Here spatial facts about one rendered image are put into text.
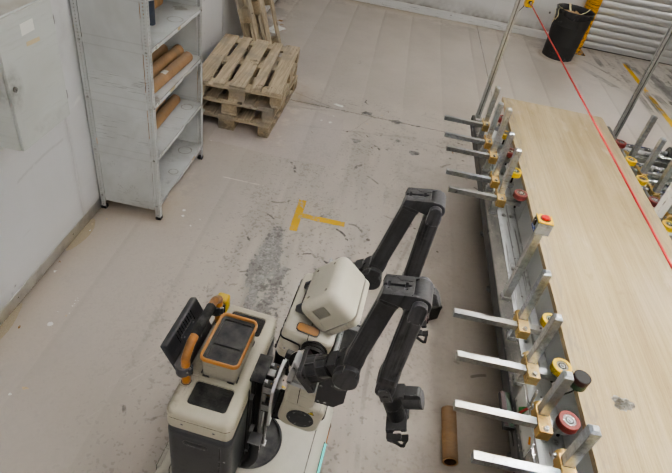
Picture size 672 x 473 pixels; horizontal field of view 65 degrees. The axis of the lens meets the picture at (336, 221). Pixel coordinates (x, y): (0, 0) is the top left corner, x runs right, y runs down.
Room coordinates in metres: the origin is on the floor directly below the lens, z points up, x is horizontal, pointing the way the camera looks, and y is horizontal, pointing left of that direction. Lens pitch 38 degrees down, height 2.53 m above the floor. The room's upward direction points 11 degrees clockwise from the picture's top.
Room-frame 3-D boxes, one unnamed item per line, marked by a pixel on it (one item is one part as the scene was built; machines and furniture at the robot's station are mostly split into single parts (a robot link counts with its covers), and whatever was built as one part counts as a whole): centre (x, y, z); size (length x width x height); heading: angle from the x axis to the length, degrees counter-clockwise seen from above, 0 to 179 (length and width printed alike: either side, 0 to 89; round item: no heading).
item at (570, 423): (1.18, -0.98, 0.85); 0.08 x 0.08 x 0.11
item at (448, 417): (1.57, -0.80, 0.04); 0.30 x 0.08 x 0.08; 179
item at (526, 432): (1.25, -0.88, 0.75); 0.26 x 0.01 x 0.10; 179
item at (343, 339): (1.19, -0.10, 0.99); 0.28 x 0.16 x 0.22; 174
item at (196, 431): (1.23, 0.28, 0.59); 0.55 x 0.34 x 0.83; 174
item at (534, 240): (1.98, -0.92, 0.93); 0.05 x 0.05 x 0.45; 89
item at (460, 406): (1.19, -0.79, 0.84); 0.43 x 0.03 x 0.04; 89
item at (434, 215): (1.38, -0.30, 1.40); 0.11 x 0.06 x 0.43; 175
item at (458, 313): (1.68, -0.82, 0.82); 0.43 x 0.03 x 0.04; 89
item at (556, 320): (1.47, -0.91, 0.89); 0.04 x 0.04 x 0.48; 89
